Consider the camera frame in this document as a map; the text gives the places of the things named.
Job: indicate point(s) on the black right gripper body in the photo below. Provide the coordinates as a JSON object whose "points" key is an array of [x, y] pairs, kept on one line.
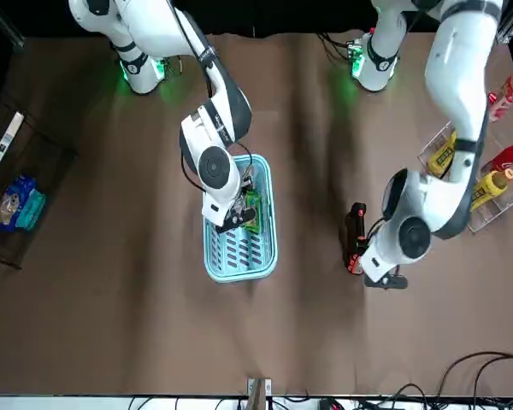
{"points": [[243, 192]]}

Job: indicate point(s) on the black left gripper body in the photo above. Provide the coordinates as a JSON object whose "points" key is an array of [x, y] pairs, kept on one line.
{"points": [[387, 282]]}

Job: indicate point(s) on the green snack packet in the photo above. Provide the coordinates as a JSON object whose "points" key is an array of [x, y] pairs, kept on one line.
{"points": [[255, 222]]}

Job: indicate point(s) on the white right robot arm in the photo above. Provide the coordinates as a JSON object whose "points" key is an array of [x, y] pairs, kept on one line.
{"points": [[216, 166]]}

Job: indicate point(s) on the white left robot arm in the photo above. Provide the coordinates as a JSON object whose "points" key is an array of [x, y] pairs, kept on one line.
{"points": [[453, 64]]}

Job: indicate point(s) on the blue plastic basket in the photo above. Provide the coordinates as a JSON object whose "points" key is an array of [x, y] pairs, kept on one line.
{"points": [[239, 256]]}

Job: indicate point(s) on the teal snack packet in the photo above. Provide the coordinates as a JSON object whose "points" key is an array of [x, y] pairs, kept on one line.
{"points": [[32, 211]]}

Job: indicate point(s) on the white blue snack box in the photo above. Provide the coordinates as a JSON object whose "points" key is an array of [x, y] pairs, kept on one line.
{"points": [[8, 136]]}

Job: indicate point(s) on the clear acrylic shelf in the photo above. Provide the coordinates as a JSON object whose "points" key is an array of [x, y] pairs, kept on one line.
{"points": [[496, 213]]}

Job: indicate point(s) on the yellow tea bottle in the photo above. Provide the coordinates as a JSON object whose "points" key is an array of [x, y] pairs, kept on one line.
{"points": [[441, 158], [491, 190]]}

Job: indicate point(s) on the blue cookie packet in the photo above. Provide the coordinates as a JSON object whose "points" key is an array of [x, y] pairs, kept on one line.
{"points": [[8, 205]]}

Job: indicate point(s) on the aluminium frame post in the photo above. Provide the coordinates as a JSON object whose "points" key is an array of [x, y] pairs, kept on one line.
{"points": [[258, 393]]}

